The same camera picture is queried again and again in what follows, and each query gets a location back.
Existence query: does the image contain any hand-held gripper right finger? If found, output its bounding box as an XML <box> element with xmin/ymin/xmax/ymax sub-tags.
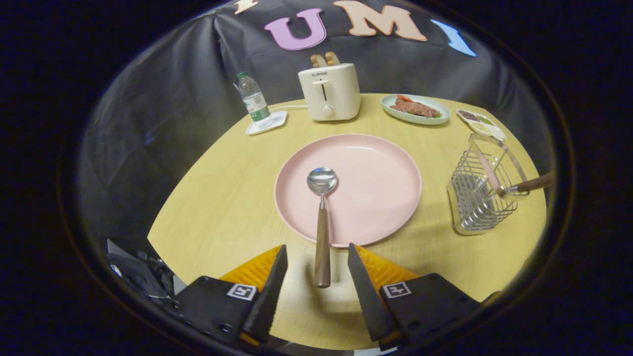
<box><xmin>347</xmin><ymin>243</ymin><xmax>483</xmax><ymax>352</ymax></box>

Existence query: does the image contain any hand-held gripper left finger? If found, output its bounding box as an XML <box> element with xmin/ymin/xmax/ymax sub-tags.
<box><xmin>173</xmin><ymin>244</ymin><xmax>289</xmax><ymax>347</ymax></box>

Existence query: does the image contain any wooden handled metal spoon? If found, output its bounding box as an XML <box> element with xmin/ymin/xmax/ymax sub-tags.
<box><xmin>307</xmin><ymin>167</ymin><xmax>339</xmax><ymax>289</ymax></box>

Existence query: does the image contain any wooden handled metal fork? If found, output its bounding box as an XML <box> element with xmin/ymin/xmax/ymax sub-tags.
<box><xmin>475</xmin><ymin>171</ymin><xmax>557</xmax><ymax>208</ymax></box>

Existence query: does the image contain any pink round plate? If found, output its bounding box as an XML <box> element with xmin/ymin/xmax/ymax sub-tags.
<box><xmin>274</xmin><ymin>133</ymin><xmax>423</xmax><ymax>248</ymax></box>

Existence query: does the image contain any dark bag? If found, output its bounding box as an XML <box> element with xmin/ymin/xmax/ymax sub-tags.
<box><xmin>105</xmin><ymin>239</ymin><xmax>186</xmax><ymax>300</ymax></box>

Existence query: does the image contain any white square coaster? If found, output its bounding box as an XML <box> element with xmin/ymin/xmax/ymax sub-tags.
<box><xmin>245</xmin><ymin>110</ymin><xmax>288</xmax><ymax>136</ymax></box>

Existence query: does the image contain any pale green food plate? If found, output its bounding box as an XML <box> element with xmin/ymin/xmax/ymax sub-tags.
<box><xmin>380</xmin><ymin>94</ymin><xmax>452</xmax><ymax>126</ymax></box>

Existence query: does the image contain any brown meat slice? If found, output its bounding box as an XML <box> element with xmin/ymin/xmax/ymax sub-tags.
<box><xmin>390</xmin><ymin>101</ymin><xmax>440</xmax><ymax>118</ymax></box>

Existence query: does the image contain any clear plastic water bottle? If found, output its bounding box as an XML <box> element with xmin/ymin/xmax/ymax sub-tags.
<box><xmin>236</xmin><ymin>71</ymin><xmax>271</xmax><ymax>122</ymax></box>

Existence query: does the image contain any cream white toaster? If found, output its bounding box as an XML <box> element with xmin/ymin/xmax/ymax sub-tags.
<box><xmin>298</xmin><ymin>63</ymin><xmax>362</xmax><ymax>122</ymax></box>

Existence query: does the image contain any white divided seasoning dish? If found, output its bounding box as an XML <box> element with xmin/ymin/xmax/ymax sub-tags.
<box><xmin>456</xmin><ymin>109</ymin><xmax>507</xmax><ymax>141</ymax></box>

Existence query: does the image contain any metal wire cutlery basket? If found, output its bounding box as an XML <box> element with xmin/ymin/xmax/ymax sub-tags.
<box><xmin>447</xmin><ymin>133</ymin><xmax>530</xmax><ymax>236</ymax></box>

